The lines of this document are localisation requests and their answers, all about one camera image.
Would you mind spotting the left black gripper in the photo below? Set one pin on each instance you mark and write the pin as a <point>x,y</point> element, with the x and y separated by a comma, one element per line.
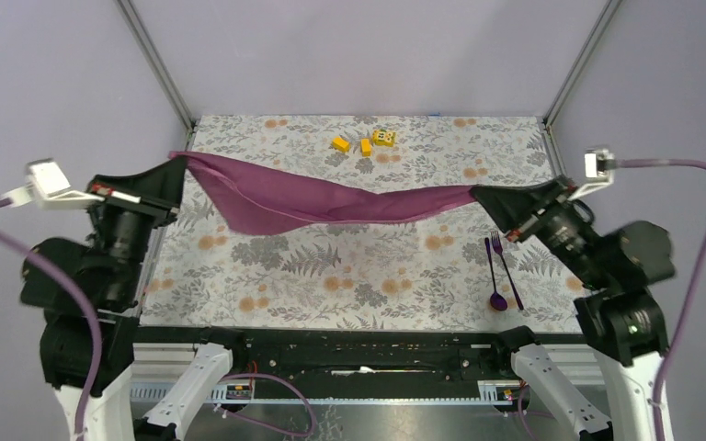
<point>157,189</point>

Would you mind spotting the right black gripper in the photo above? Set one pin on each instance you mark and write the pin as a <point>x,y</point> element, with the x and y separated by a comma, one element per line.
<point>510,206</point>

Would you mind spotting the purple cloth napkin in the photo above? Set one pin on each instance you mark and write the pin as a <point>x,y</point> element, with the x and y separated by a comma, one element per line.
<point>257,200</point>

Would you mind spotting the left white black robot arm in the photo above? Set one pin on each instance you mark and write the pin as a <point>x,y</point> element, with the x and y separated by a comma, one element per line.
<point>90,295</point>

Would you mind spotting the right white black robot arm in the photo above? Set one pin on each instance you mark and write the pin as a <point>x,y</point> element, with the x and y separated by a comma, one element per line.
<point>618,317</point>

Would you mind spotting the floral tablecloth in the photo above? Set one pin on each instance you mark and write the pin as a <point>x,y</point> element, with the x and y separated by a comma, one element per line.
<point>430,275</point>

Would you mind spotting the purple plastic spoon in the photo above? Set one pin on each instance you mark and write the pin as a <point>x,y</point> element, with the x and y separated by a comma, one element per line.
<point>496,300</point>

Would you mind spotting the yellow patterned block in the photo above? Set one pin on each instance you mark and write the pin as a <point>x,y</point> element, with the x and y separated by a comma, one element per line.
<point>384,138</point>

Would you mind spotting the yellow block middle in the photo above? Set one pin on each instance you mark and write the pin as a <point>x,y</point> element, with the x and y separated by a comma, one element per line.
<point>365,148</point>

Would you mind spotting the yellow block left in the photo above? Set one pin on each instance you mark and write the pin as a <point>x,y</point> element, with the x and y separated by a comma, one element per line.
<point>340,144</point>

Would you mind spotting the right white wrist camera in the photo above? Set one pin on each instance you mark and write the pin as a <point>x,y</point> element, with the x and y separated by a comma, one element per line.
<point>599,163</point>

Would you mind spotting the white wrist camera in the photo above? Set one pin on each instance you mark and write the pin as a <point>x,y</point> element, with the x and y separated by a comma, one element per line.
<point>47,186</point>
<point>599,163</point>

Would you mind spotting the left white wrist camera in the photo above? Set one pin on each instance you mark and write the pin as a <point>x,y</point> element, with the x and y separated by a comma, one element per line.
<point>47,186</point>

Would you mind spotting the left aluminium frame post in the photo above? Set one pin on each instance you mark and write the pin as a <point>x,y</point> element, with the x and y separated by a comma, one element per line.
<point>151,54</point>

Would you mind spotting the aluminium frame post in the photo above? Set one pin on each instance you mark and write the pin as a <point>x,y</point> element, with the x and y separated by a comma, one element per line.
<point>151,54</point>
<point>592,41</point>

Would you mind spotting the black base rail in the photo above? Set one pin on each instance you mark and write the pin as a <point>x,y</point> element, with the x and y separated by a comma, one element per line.
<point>361,365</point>

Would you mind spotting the right aluminium frame post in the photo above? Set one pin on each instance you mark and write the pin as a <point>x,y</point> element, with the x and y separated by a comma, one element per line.
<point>592,41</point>

